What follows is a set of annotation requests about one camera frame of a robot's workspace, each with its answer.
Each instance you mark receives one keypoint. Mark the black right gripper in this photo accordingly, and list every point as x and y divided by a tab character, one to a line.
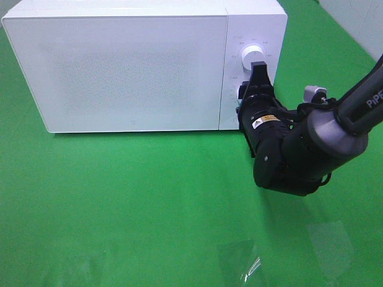
260	114

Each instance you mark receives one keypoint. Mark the white microwave door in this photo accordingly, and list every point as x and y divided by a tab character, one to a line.
122	74

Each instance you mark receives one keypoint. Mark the lower white microwave knob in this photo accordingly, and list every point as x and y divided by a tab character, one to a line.
241	92

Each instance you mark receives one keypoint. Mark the white microwave knob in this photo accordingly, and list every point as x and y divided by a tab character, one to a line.
241	92
252	53

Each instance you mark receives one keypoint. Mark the upper white microwave knob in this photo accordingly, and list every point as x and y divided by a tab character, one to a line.
252	53

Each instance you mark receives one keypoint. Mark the white microwave oven body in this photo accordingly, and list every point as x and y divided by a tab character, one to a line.
247	22

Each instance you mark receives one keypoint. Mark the clear adhesive tape strip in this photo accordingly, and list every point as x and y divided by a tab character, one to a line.
240	264

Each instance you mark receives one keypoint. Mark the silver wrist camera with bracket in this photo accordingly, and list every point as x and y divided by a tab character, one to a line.
314	94

